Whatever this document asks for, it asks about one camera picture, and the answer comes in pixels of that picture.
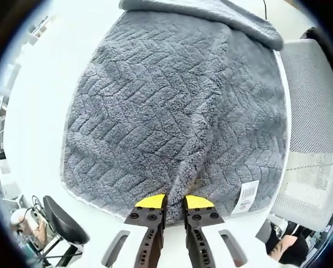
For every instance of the black chair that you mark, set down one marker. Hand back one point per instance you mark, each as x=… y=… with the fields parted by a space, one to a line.
x=63 y=223

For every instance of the person's leg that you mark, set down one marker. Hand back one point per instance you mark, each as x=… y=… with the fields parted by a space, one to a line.
x=289 y=248

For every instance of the grey fluffy towel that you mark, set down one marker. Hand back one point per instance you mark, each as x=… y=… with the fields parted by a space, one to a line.
x=161 y=111

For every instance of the grey mesh office chair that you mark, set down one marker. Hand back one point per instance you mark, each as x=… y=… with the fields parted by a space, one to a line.
x=309 y=125

